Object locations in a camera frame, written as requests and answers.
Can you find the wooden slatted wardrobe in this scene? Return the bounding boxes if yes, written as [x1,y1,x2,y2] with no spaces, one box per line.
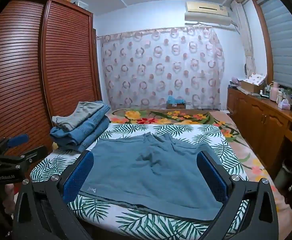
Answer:
[0,0,103,155]

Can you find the teal shorts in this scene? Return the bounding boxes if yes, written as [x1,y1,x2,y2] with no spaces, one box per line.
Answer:
[79,132,224,222]

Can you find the floral blanket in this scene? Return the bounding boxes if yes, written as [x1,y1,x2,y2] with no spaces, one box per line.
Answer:
[110,108,292,230]

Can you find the grey trash bin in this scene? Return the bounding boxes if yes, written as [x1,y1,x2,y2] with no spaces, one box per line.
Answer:
[273,160,292,193]

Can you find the wall air conditioner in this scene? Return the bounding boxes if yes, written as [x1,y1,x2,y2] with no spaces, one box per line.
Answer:
[185,1,232,27]

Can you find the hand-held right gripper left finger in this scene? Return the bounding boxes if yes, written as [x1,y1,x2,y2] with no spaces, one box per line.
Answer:
[12,150,94,240]

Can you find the long wooden cabinet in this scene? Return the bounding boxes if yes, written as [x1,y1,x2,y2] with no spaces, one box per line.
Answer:
[227,86,292,180]

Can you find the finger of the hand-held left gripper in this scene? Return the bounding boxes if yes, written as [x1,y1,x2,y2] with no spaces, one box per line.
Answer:
[1,145,49,170]
[0,134,30,153]

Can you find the floral cloth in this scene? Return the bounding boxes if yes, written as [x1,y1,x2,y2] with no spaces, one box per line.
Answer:
[246,72,267,85]

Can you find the circle pattern curtain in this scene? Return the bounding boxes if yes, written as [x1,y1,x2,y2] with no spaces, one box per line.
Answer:
[97,26,226,110]

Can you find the person's left hand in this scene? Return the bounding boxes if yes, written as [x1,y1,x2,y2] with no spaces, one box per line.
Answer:
[0,184,15,220]

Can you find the wooden window frame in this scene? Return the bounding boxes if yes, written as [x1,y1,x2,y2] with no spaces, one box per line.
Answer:
[252,0,274,85]

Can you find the leaf print sheet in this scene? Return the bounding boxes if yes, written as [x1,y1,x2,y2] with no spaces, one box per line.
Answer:
[30,122,249,240]

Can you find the open cardboard box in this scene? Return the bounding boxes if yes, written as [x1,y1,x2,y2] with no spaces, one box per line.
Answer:
[241,79,264,93]

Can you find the light blue denim jeans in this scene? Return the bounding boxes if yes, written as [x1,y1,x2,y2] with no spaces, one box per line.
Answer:
[71,102,111,135]

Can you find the pink bottle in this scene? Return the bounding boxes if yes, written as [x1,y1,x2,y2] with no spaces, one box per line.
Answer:
[270,82,281,103]

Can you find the brown cardboard box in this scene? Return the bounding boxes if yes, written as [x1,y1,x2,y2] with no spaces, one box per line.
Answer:
[166,101,186,109]

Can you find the beige tied curtain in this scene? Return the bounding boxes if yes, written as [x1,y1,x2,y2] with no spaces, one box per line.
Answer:
[232,1,256,79]

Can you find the group of small cosmetic bottles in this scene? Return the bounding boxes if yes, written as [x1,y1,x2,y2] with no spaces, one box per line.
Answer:
[259,84,271,98]

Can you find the folded grey pants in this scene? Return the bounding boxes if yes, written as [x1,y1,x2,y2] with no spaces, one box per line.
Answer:
[52,101,104,131]

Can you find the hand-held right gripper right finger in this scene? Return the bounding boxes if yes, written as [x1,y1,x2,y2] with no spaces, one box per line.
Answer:
[196,150,279,240]

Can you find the grey window blind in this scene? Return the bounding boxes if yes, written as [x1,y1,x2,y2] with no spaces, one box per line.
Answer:
[257,0,292,93]

